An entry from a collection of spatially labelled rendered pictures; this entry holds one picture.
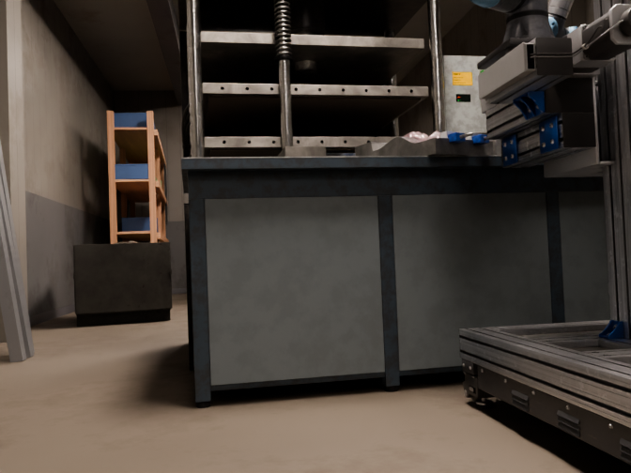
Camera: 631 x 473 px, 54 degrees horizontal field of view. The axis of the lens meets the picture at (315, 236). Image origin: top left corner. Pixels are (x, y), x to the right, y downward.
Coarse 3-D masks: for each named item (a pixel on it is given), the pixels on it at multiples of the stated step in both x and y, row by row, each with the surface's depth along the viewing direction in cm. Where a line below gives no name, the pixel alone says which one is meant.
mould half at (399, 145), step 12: (372, 144) 243; (384, 144) 246; (396, 144) 228; (408, 144) 222; (420, 144) 216; (432, 144) 210; (444, 144) 211; (456, 144) 213; (468, 144) 216; (492, 144) 221
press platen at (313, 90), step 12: (204, 84) 286; (216, 84) 287; (228, 84) 288; (240, 84) 290; (252, 84) 291; (264, 84) 292; (276, 84) 293; (300, 84) 295; (312, 84) 296; (324, 84) 298; (204, 96) 291; (300, 96) 298; (312, 96) 298; (324, 96) 299; (336, 96) 300; (348, 96) 301; (360, 96) 302; (372, 96) 303; (384, 96) 304; (396, 96) 305; (408, 96) 306; (420, 96) 307; (204, 108) 314; (408, 108) 331; (204, 120) 341
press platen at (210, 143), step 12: (216, 144) 286; (228, 144) 287; (240, 144) 288; (252, 144) 289; (264, 144) 291; (276, 144) 292; (300, 144) 294; (312, 144) 295; (324, 144) 296; (336, 144) 297; (348, 144) 299; (360, 144) 300
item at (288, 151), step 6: (282, 150) 230; (288, 150) 224; (294, 150) 224; (300, 150) 224; (306, 150) 225; (312, 150) 225; (318, 150) 226; (324, 150) 226; (282, 156) 231; (288, 156) 223; (294, 156) 224; (300, 156) 224; (306, 156) 225; (312, 156) 225; (318, 156) 226; (324, 156) 226
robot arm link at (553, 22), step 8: (552, 0) 210; (560, 0) 208; (568, 0) 208; (552, 8) 210; (560, 8) 209; (568, 8) 209; (552, 16) 210; (560, 16) 209; (552, 24) 208; (560, 24) 210; (560, 32) 212
